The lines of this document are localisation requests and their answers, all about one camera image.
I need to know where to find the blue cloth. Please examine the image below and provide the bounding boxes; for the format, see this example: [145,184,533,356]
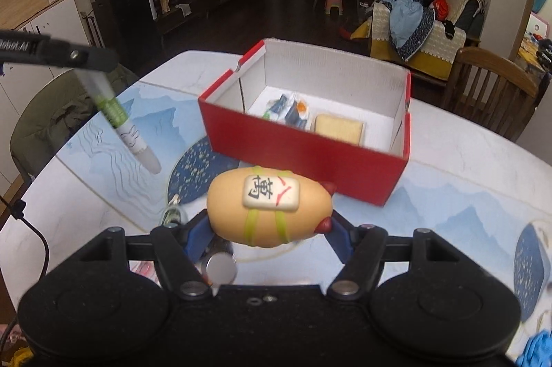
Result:
[515,330,552,367]

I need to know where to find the orange white snack packet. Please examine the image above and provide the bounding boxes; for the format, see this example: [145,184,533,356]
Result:
[285,97,312,130]

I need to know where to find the sofa with patterned cover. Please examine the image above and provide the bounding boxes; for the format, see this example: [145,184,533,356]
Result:
[351,0,490,80]

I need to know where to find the cluttered side table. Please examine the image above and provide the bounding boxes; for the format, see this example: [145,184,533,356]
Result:
[515,11,552,74]

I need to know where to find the beige sponge block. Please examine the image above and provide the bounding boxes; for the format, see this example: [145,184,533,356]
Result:
[310,113,367,145]

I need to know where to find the black cable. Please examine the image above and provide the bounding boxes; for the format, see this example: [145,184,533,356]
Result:
[0,194,49,350]

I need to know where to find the green padded chair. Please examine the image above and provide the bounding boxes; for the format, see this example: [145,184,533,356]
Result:
[11,65,139,183]

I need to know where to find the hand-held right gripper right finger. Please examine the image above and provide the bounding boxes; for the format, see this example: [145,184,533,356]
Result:
[325,212,471,301]

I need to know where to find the grey correction tape dispenser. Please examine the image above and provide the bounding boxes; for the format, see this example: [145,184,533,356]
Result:
[160,194,189,227]

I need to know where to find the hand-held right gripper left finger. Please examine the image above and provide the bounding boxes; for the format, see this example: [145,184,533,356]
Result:
[80,211,214,301]

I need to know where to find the silver metal cylinder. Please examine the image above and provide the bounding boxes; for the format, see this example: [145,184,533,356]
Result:
[203,240,239,286]

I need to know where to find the red cardboard box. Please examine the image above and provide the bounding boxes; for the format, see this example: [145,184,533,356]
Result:
[197,38,414,207]

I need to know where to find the dark television cabinet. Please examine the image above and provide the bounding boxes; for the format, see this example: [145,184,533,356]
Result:
[149,0,270,35]

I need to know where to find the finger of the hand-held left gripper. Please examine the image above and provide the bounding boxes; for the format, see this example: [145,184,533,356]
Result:
[26,36,118,73]

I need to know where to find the green white pen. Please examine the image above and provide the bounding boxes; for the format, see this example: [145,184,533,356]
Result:
[77,68,162,174]

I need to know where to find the blue clothes pile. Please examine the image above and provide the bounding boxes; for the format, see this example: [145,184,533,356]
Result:
[382,0,436,61]

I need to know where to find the black water dispenser cabinet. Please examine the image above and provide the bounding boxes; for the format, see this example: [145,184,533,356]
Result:
[84,0,162,68]

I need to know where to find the wooden chair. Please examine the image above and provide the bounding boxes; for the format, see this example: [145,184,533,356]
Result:
[442,48,540,143]

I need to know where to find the blue white snack packet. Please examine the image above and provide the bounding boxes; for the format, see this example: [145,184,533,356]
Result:
[263,93,294,119]

